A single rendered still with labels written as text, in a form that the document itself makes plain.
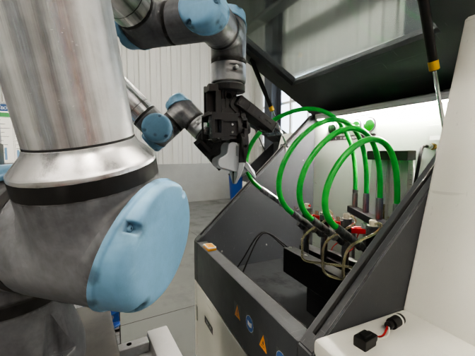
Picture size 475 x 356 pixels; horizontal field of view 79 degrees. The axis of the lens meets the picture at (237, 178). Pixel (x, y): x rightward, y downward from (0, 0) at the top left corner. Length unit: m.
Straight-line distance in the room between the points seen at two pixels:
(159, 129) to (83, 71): 0.55
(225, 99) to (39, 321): 0.47
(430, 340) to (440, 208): 0.23
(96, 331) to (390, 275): 0.50
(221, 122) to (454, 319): 0.54
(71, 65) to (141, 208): 0.11
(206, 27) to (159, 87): 7.01
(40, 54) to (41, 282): 0.17
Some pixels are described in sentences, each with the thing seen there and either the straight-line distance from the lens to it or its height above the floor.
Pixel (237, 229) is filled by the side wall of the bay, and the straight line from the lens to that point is 1.15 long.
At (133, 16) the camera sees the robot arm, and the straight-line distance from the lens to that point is 0.57.
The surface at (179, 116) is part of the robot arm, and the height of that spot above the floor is 1.39.
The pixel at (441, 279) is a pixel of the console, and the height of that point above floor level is 1.06.
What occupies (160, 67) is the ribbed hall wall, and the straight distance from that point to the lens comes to 7.64.
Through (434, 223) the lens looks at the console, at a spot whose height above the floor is 1.15.
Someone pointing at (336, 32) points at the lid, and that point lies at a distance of 0.95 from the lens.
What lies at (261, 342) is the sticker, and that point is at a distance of 0.73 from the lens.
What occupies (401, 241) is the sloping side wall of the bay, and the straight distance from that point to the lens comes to 0.64.
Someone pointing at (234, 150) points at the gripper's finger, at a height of 1.29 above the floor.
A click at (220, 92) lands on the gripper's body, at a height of 1.41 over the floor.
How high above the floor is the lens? 1.28
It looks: 5 degrees down
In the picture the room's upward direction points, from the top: straight up
